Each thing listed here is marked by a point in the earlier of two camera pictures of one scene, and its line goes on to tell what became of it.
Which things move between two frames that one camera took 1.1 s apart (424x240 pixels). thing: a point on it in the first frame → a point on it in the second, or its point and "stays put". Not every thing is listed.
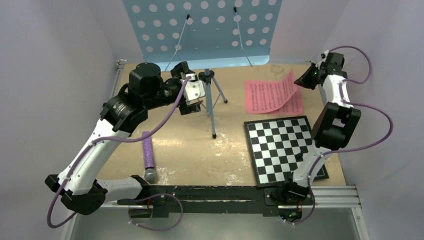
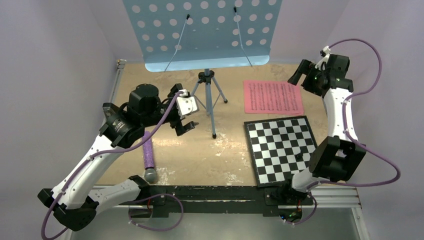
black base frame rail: [209, 199] stays put
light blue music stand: [204, 34] stays put
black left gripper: [184, 108] → [177, 124]
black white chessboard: [273, 145] stays put
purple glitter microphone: [150, 175] stays put
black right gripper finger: [308, 79] → [303, 69]
